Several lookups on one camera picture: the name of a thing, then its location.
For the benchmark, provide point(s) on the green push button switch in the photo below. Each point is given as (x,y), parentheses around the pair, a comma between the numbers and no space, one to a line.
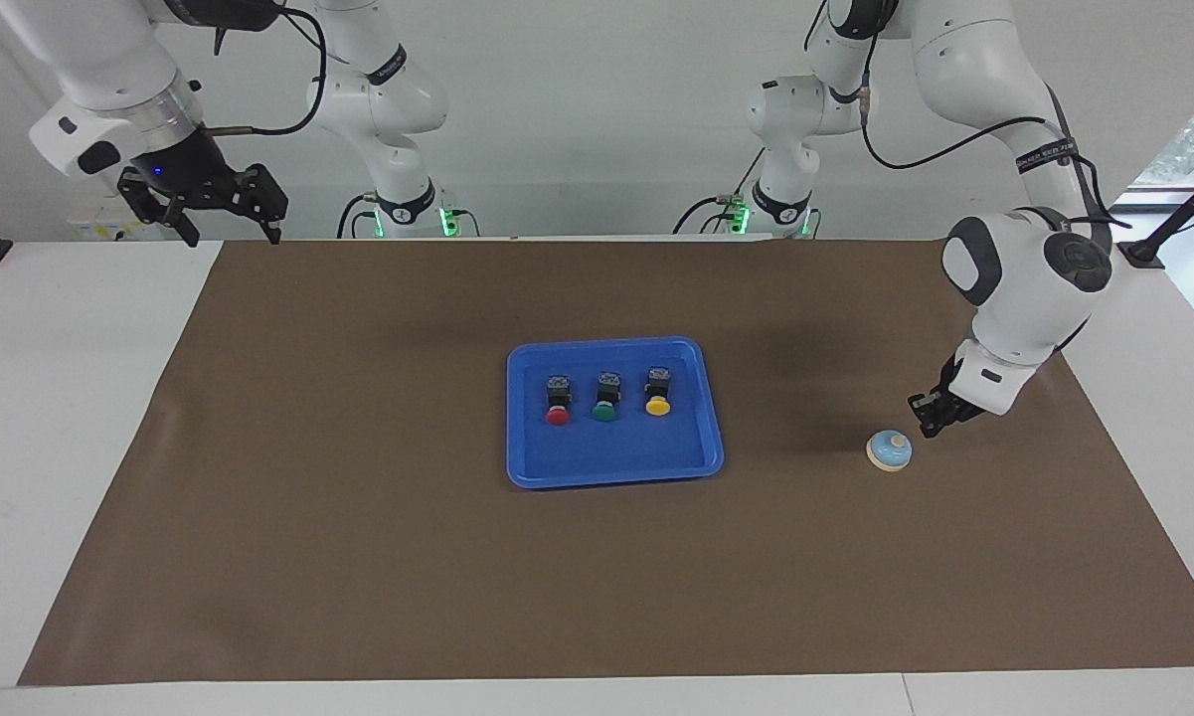
(605,411)

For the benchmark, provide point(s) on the blue plastic tray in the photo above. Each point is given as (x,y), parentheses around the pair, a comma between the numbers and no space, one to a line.
(606,452)

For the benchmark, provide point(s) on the white wall outlet box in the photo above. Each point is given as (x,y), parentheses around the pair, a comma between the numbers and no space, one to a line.
(99,231)

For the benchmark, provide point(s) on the red push button switch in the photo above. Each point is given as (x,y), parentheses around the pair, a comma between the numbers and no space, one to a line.
(558,416)

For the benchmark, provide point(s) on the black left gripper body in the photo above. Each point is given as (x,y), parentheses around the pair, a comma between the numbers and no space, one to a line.
(949,403)

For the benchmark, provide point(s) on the yellow push button switch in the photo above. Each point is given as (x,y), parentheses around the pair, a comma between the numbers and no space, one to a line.
(658,405)

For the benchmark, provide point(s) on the black clamp with angled pole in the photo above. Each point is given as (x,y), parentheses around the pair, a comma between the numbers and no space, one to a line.
(1143,251)

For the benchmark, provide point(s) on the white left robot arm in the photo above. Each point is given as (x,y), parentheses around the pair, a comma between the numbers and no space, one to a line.
(974,60)

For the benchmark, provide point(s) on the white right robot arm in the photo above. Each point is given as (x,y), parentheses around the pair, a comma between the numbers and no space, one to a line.
(99,50)

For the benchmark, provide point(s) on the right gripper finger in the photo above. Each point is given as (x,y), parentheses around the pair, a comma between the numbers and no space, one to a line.
(266,199)
(154,191)

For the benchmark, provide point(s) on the light blue desk bell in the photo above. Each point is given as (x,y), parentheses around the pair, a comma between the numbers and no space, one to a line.
(890,452)

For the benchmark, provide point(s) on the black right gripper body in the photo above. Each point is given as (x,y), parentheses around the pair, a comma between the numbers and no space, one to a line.
(189,169)

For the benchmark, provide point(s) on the brown table mat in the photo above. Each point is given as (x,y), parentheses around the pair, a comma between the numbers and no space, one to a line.
(596,577)

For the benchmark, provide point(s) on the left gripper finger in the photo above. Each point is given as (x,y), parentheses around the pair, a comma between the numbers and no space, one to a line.
(922,406)
(930,426)

